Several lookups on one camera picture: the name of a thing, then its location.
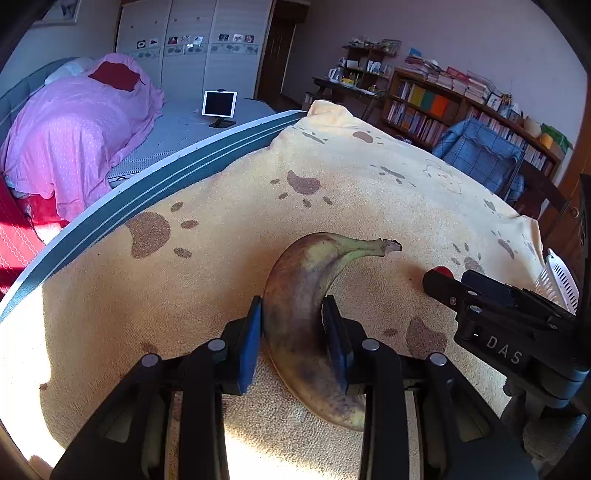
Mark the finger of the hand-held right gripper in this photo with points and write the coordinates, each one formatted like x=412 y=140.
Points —
x=445 y=288
x=494 y=287

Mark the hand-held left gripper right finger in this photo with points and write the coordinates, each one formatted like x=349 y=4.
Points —
x=338 y=350

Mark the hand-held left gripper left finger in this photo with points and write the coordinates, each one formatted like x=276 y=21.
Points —
x=249 y=350

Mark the red cherry tomato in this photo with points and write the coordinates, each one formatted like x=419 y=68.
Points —
x=443 y=271

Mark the spotted yellow banana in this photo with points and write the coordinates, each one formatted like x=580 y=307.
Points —
x=295 y=300

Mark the white plastic basket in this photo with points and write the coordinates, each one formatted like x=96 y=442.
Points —
x=561 y=281

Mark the yellow paw print blanket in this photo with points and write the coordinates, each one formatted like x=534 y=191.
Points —
x=207 y=277

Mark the dark wooden chair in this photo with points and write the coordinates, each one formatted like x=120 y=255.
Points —
x=549 y=189

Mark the blue checked cloth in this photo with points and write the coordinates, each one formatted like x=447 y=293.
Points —
x=480 y=150

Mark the yellow jar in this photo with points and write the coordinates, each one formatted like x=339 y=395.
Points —
x=546 y=141

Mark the beige vase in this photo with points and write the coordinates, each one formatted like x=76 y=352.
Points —
x=532 y=127

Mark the green box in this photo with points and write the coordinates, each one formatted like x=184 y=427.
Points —
x=559 y=134

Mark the wooden bookshelf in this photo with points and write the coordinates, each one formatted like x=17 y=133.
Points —
x=415 y=120

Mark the green striped table cover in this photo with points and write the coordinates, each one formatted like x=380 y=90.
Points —
x=161 y=175

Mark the stack of books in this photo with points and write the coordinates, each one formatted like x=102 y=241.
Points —
x=443 y=74

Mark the wooden desk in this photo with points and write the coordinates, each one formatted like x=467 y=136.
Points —
x=351 y=90

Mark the black tablet stand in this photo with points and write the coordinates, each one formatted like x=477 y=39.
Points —
x=221 y=122

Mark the grey bed mattress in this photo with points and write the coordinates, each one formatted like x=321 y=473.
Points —
x=184 y=129

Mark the white electric kettle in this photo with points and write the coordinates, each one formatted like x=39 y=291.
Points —
x=336 y=74

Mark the small wooden shelf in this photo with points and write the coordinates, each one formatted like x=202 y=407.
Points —
x=369 y=60

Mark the white tablet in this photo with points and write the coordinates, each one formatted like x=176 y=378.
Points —
x=219 y=103

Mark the red patterned cloth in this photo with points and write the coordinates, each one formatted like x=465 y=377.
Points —
x=18 y=240

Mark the pink dotted quilt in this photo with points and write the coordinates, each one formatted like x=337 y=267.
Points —
x=74 y=134

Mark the dark brown door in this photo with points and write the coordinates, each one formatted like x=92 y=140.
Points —
x=277 y=55

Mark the red pillow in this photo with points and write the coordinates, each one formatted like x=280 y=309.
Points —
x=113 y=76

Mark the white wardrobe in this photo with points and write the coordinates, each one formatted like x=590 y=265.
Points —
x=194 y=27

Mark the white pillow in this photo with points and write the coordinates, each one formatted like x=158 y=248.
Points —
x=69 y=70

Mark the small picture frame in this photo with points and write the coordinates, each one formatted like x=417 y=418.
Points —
x=493 y=101

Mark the framed wall picture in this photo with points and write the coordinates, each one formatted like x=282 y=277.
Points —
x=62 y=10

